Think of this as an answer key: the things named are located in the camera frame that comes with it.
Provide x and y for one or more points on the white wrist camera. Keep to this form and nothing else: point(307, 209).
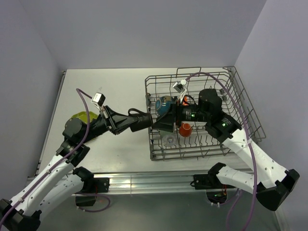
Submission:
point(180, 87)
point(98, 100)

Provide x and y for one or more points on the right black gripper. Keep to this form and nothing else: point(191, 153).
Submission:
point(166, 122)

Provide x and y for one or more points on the clear drinking glass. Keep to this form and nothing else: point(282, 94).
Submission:
point(169, 140)

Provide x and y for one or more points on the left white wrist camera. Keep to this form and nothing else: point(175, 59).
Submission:
point(98, 100)

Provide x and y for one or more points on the aluminium mounting rail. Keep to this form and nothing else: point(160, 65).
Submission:
point(150, 202)

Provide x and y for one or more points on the grey wire dish rack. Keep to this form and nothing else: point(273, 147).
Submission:
point(235, 102)

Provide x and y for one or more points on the yellow-green dotted plate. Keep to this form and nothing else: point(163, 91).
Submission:
point(83, 116)

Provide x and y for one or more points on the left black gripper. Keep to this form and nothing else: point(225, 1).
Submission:
point(115, 121)

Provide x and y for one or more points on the blue bowl beige inside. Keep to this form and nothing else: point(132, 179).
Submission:
point(163, 104)

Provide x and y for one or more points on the orange bowl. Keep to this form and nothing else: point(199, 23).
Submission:
point(185, 103)

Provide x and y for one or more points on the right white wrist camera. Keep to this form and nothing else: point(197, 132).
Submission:
point(180, 87)

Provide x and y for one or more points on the small orange mug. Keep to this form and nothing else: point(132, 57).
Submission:
point(185, 130)

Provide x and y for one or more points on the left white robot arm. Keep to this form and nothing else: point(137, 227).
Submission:
point(63, 176)

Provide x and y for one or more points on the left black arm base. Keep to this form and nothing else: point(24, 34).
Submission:
point(95, 185)

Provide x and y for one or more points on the dark brown mug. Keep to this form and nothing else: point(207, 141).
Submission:
point(143, 120)

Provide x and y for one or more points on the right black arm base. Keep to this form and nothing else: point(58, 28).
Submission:
point(207, 182)

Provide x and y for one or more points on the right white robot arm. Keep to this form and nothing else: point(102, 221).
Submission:
point(270, 183)

